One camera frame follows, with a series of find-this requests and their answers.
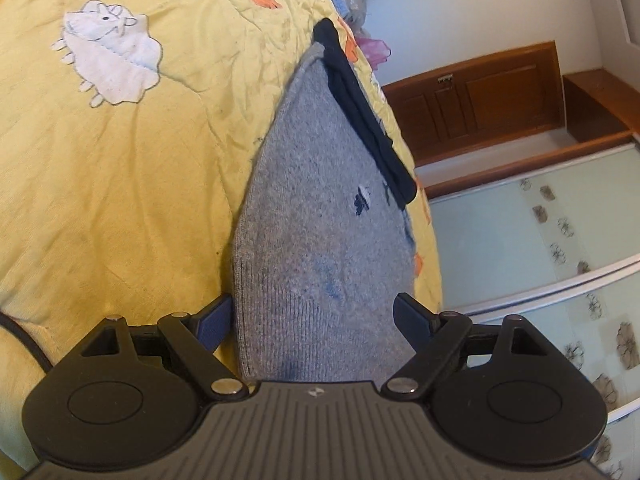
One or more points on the clear plastic bag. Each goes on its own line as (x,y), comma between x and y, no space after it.
(355,10)

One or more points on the brown wooden door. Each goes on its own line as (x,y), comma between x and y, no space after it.
(475,105)

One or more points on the yellow printed quilt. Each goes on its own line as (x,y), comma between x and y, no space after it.
(125,185)

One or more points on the grey sweater with navy sleeves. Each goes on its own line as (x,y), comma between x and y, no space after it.
(320,235)

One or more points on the frosted glass sliding door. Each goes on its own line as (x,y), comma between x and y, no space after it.
(500,245)

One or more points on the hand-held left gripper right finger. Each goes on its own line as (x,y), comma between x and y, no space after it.
(415,322)

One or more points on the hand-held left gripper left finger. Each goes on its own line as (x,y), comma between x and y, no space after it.
(215,322)

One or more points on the pink plastic bag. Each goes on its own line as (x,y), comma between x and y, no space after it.
(375,50)

